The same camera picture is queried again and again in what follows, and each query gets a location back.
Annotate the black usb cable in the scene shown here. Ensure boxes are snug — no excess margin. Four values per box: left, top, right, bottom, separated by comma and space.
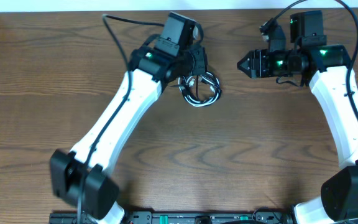
178, 72, 223, 106

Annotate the white usb cable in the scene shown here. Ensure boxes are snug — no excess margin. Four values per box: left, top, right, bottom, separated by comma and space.
178, 73, 222, 108

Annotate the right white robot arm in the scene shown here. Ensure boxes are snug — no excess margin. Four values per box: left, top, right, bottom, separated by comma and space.
237, 11, 358, 223

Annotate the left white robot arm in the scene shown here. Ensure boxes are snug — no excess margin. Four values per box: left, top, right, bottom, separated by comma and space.
50, 12, 207, 223

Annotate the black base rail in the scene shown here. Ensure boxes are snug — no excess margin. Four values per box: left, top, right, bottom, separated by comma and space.
48, 210, 297, 224

